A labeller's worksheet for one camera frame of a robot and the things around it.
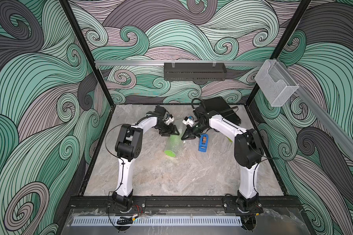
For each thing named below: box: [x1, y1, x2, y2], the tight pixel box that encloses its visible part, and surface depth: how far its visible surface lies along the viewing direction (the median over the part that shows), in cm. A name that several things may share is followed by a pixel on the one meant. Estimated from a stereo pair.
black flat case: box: [201, 96, 242, 126], surface depth 119 cm
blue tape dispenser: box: [198, 133, 209, 153], surface depth 96 cm
